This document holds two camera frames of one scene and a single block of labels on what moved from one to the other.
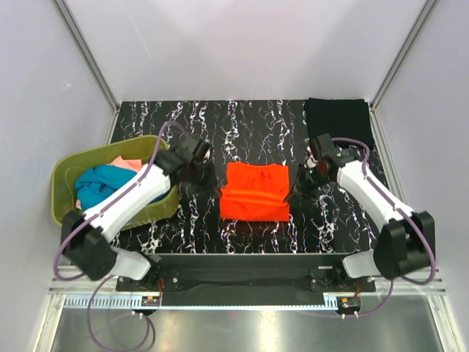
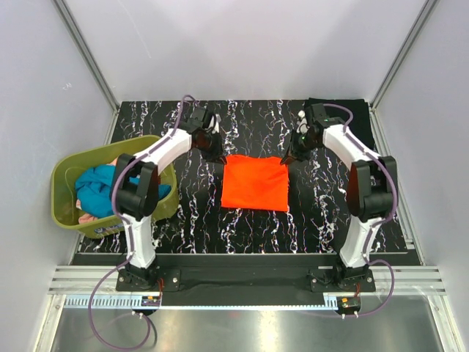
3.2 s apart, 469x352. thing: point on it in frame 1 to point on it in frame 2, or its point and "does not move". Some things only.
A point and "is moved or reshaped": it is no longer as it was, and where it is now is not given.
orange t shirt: x=255 y=192 is moved or reshaped
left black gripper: x=211 y=184 to x=218 y=155
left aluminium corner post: x=89 y=58 does not move
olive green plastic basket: x=66 y=172 does not move
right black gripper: x=300 y=186 to x=295 y=152
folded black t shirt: x=340 y=119 does not move
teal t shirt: x=95 y=183 does not move
